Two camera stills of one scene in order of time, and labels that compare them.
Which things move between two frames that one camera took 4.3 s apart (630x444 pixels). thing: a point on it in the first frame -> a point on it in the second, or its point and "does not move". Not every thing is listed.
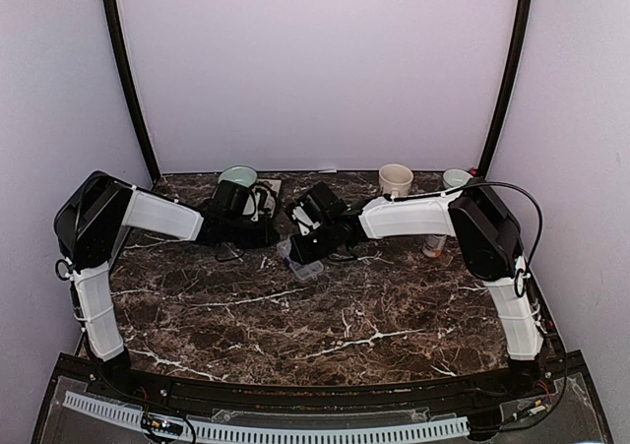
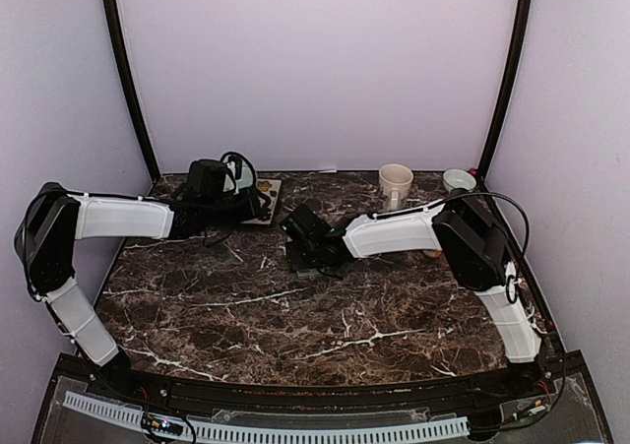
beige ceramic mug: (395, 180) does not move
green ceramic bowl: (455, 177) does not move
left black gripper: (267, 229) -> (251, 206)
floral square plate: (265, 193) does not move
